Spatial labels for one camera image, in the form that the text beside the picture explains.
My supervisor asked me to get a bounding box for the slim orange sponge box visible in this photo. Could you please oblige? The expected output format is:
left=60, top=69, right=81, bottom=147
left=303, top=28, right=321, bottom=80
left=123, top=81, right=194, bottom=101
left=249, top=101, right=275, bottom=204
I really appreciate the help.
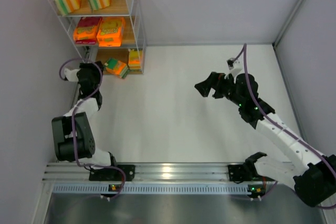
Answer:
left=104, top=58, right=130, bottom=79

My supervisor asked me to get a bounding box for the pink sponge orange box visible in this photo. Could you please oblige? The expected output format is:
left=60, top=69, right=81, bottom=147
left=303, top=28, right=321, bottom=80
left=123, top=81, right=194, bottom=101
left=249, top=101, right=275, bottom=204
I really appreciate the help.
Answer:
left=73, top=16, right=102, bottom=45

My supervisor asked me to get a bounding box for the yellow smiley sponge orange box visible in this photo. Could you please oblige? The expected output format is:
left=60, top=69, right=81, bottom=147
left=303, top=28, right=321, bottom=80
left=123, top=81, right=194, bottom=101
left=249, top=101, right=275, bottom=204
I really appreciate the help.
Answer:
left=97, top=17, right=125, bottom=47

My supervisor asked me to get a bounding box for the orange box with barcode label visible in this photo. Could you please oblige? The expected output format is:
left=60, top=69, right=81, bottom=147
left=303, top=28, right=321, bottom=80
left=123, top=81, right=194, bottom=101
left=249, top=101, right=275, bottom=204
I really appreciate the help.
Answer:
left=128, top=49, right=143, bottom=71

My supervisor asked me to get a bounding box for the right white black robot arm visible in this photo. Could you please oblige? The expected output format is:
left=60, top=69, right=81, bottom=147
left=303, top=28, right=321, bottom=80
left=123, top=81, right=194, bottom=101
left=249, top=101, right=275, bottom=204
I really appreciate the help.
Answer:
left=194, top=72, right=335, bottom=207

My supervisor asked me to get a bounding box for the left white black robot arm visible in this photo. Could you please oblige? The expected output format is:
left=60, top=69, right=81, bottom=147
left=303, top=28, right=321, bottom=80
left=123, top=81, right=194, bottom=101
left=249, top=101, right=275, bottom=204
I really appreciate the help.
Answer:
left=51, top=61, right=117, bottom=169

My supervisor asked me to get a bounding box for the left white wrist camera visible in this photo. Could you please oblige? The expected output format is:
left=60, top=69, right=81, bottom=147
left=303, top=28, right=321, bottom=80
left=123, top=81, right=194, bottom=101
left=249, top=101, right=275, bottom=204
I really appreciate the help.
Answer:
left=64, top=68, right=79, bottom=82

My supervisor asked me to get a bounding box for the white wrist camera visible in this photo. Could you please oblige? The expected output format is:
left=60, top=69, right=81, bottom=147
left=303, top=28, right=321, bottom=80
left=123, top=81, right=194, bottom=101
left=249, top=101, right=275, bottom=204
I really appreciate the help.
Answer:
left=227, top=58, right=243, bottom=78
left=64, top=68, right=79, bottom=82

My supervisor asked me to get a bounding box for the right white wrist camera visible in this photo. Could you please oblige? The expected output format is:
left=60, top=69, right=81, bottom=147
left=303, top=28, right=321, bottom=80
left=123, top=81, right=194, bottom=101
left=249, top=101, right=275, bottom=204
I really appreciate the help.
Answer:
left=227, top=58, right=243, bottom=78

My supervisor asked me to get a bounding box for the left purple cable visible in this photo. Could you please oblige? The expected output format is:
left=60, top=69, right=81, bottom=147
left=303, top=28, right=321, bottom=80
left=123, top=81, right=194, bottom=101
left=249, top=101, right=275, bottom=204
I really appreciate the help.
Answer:
left=58, top=58, right=127, bottom=196

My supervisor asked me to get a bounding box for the white wire wooden shelf unit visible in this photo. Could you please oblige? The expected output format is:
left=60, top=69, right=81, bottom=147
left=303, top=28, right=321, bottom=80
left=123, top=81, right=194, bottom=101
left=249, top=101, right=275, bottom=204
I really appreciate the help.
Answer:
left=48, top=0, right=146, bottom=74

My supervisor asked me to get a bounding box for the aluminium mounting rail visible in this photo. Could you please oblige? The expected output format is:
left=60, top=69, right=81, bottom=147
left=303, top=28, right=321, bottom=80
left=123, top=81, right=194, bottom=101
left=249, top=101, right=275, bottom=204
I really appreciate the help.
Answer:
left=43, top=162, right=297, bottom=182

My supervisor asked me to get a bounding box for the grey slotted cable duct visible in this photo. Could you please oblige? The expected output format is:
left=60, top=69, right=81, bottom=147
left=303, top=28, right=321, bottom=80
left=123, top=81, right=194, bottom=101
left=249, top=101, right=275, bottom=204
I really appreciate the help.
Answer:
left=52, top=183, right=265, bottom=195

